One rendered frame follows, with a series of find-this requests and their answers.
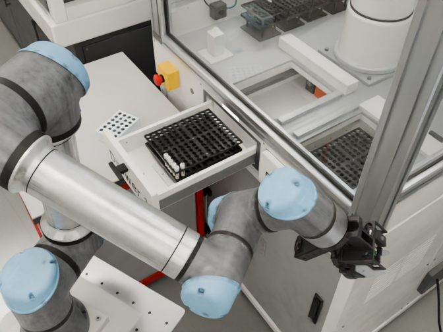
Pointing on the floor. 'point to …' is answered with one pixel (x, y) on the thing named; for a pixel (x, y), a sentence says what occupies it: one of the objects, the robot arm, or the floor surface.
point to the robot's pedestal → (128, 319)
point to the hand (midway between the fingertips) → (369, 268)
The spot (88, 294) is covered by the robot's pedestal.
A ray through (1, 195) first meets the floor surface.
